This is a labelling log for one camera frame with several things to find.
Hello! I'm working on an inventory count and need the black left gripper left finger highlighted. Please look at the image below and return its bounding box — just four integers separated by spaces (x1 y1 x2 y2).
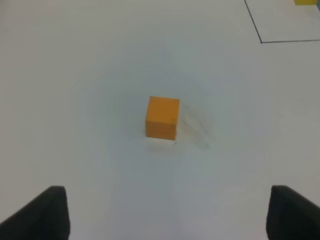
0 186 71 240

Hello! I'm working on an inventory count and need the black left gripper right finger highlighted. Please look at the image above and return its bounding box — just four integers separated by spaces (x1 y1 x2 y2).
265 185 320 240

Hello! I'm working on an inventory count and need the template yellow cube block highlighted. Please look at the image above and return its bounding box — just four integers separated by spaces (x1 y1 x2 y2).
293 0 318 6

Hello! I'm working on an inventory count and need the orange cube block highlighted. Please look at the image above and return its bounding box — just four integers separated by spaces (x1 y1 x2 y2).
145 96 180 141

